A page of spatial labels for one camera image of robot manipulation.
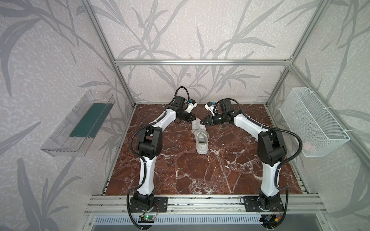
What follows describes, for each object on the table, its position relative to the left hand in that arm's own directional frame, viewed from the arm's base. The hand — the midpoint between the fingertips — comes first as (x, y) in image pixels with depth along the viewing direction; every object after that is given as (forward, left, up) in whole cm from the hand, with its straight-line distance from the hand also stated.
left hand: (197, 113), depth 98 cm
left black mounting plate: (-53, +19, -11) cm, 57 cm away
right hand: (-7, -4, +3) cm, 8 cm away
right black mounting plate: (-52, -31, -9) cm, 61 cm away
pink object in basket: (-29, -56, +10) cm, 63 cm away
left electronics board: (-59, +25, -13) cm, 65 cm away
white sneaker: (-24, -3, -6) cm, 25 cm away
